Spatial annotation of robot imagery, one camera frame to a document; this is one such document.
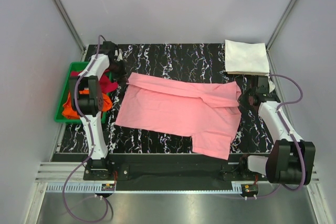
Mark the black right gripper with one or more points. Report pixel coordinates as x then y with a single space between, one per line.
242 100

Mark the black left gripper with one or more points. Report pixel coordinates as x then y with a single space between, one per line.
121 76

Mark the pink t shirt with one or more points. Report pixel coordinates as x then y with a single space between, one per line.
206 112

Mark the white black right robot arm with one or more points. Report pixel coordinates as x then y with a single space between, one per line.
290 162

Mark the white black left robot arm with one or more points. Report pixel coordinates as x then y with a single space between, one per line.
98 151

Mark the white folded cloth stack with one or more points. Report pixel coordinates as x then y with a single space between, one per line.
246 58

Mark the magenta t shirt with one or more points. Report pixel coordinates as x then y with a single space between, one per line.
105 83

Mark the wooden board under cloth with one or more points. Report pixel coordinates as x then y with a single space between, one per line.
246 74

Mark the green plastic bin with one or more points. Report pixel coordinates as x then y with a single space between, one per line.
75 66

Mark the orange t shirt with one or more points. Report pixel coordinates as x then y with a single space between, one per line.
69 113

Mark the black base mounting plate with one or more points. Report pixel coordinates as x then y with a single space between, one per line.
172 172

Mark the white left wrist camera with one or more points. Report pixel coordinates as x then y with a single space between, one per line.
118 55

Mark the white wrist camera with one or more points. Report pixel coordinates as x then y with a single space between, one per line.
271 84
118 55

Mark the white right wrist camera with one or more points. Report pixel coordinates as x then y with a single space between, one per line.
271 84

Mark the right aluminium corner post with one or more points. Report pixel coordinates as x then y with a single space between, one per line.
280 24

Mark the aluminium corner post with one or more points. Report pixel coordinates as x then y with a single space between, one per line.
280 24
66 18

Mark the left aluminium corner post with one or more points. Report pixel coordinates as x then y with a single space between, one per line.
66 18

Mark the aluminium front frame rail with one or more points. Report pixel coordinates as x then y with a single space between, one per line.
68 177

